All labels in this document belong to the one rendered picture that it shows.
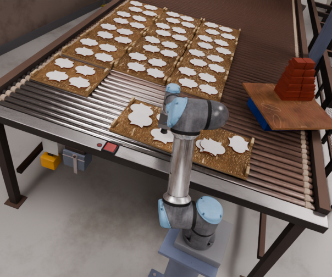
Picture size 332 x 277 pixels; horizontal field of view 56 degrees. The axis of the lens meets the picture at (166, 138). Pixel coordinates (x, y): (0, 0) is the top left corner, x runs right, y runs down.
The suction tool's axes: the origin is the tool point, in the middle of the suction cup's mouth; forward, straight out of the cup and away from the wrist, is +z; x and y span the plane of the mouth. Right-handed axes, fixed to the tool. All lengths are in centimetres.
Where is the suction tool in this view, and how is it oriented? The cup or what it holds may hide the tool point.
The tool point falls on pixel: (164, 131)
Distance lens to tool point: 181.7
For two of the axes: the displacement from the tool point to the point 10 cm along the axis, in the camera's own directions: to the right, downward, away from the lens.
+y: -9.8, -2.1, -0.2
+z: -1.7, 7.3, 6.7
